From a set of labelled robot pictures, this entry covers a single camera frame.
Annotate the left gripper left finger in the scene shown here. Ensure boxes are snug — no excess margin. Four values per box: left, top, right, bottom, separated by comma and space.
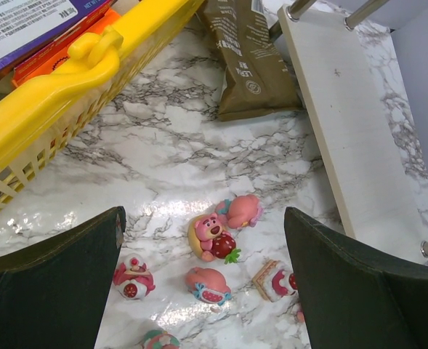
0, 206, 126, 348

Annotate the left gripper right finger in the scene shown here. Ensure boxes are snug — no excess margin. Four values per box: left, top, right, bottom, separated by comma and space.
284, 207, 428, 348

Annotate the pink toy yellow top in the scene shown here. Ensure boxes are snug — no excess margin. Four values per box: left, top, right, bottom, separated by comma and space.
292, 302, 305, 324

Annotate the pink mushroom toy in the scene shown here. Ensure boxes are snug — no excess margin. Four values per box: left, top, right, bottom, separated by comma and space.
139, 329, 181, 349

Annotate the pink toy blue bow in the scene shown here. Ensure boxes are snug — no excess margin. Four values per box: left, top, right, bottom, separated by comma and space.
185, 267, 232, 306

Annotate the white metal shelf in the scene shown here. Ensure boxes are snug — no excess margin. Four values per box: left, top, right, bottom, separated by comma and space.
275, 1, 428, 262

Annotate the red strawberry cake toy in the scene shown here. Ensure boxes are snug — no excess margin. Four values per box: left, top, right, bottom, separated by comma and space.
252, 260, 298, 302

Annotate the pink cake toy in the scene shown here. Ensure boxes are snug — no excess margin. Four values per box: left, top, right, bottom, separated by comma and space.
113, 254, 156, 300

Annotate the pink bear toy lying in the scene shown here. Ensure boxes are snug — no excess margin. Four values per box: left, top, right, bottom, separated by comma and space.
215, 194, 263, 230

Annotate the pink bear strawberry toy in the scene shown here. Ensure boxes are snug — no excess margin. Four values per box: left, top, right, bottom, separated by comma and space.
187, 213, 241, 264

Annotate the yellow plastic basket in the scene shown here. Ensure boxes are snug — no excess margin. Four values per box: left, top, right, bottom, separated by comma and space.
0, 1, 201, 211

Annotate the brown snack bag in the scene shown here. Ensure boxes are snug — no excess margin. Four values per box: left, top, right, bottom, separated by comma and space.
197, 0, 303, 121

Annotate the orange snack box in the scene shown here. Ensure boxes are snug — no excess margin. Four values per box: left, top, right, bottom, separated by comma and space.
12, 4, 120, 88

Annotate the purple white box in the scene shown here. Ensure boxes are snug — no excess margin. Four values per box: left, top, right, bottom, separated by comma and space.
0, 0, 113, 80

